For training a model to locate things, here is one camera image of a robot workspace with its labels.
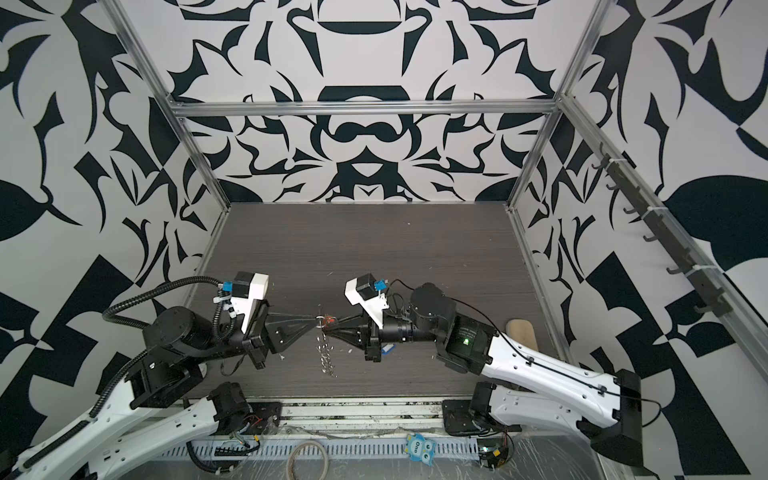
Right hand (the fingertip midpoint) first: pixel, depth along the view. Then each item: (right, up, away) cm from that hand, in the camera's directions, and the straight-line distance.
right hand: (330, 331), depth 53 cm
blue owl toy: (+18, -32, +17) cm, 41 cm away
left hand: (-2, +3, -4) cm, 5 cm away
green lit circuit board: (+35, -34, +19) cm, 52 cm away
